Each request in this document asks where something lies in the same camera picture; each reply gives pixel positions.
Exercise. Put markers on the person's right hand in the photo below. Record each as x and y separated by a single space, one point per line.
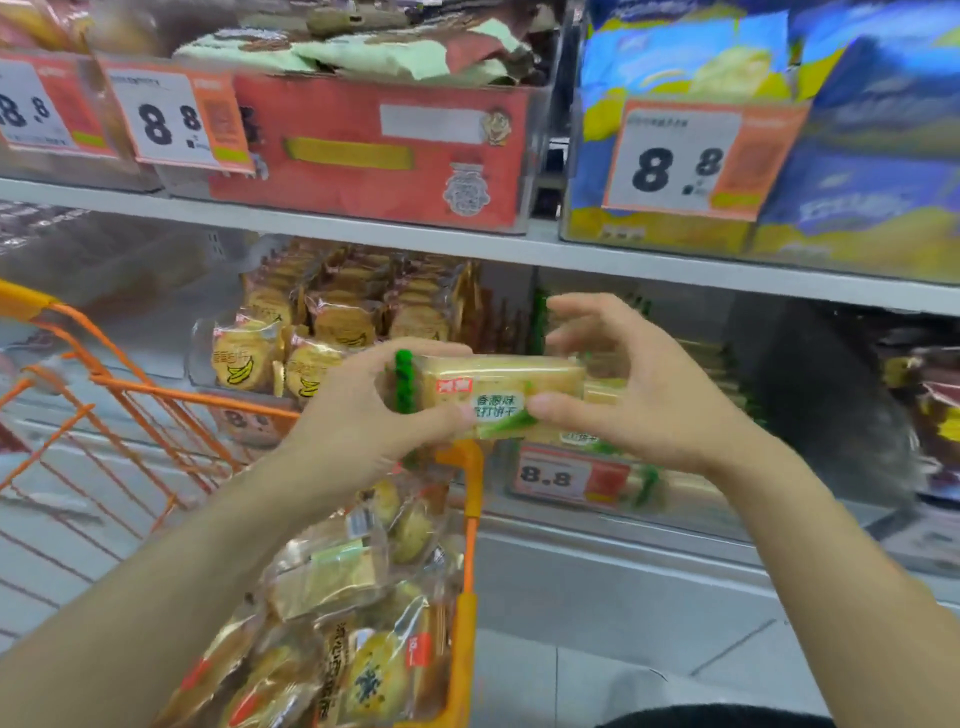
675 412

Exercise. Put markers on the person's left hand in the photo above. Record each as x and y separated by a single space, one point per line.
352 442

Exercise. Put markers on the green cracker packets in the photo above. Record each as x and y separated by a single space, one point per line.
675 487

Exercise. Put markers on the egg-yolk pastry packet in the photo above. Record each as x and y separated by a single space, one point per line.
330 566

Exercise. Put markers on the scallion cracker packet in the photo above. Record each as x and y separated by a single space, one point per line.
495 375

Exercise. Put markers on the orange shopping cart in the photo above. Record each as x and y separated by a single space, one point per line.
187 394

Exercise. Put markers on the white metal store shelf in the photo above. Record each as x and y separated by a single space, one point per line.
375 236

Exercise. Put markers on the yellow pastry packets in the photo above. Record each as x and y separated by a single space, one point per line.
367 682

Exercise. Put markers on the pile of pastry packets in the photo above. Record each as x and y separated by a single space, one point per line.
247 675

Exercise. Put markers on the person's left forearm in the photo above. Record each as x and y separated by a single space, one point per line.
150 615

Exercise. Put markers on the red carton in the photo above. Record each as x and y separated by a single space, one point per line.
337 195

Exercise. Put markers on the person's white right shoe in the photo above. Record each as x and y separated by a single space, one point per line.
660 694

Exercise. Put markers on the person's right leg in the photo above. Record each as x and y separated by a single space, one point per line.
712 720

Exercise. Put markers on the group of banana biscuit packets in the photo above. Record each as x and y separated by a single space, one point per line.
240 360

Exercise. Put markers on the stack of blue yellow packets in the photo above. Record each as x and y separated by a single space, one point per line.
862 247

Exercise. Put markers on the row of dark red bags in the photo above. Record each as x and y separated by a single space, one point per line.
930 405

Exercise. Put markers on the pale green bags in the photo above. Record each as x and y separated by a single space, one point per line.
390 56

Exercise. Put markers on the pile of golden cake packets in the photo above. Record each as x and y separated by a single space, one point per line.
45 22

